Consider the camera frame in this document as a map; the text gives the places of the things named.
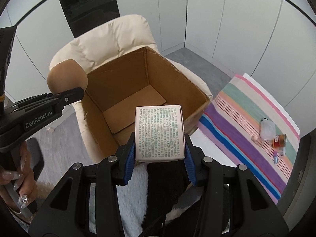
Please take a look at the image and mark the cream padded armchair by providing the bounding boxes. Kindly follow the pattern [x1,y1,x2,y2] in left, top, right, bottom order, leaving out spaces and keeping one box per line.
[49,14,213,165]

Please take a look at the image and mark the dark glass panel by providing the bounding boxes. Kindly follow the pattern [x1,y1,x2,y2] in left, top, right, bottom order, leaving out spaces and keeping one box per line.
[53,0,120,39]

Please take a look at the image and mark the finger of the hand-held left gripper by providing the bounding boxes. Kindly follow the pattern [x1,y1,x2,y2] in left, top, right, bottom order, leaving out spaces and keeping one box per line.
[49,87,85,114]

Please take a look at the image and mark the orange jar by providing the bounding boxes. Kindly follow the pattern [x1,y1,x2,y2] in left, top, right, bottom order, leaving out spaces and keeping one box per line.
[272,134,287,149]

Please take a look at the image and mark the black pants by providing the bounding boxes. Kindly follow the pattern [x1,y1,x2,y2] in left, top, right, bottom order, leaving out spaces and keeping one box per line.
[142,159,205,237]

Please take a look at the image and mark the clear plastic case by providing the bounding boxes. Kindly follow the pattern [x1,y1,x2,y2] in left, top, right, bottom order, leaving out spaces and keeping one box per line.
[260,118,276,141]

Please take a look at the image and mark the brown cardboard box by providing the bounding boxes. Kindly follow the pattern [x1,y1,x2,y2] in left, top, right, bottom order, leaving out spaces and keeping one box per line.
[80,46,211,165]

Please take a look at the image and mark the striped cloth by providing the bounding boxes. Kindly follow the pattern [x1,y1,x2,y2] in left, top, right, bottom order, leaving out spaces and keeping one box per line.
[197,73,301,204]

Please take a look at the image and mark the person's left hand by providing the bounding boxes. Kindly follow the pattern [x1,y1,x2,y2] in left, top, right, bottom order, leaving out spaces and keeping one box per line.
[0,143,38,218]

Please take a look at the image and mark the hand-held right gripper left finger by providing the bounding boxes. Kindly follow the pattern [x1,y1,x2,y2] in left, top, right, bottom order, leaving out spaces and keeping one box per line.
[27,138,137,237]

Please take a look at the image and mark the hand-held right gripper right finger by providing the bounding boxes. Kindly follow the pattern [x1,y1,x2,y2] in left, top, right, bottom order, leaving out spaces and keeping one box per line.
[184,134,289,237]

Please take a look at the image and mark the white printed carton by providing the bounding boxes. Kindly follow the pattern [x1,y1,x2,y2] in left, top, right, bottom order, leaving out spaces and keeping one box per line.
[135,105,186,163]

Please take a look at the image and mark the white table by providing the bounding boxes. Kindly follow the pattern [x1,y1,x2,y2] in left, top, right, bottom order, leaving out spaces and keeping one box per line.
[188,72,301,205]

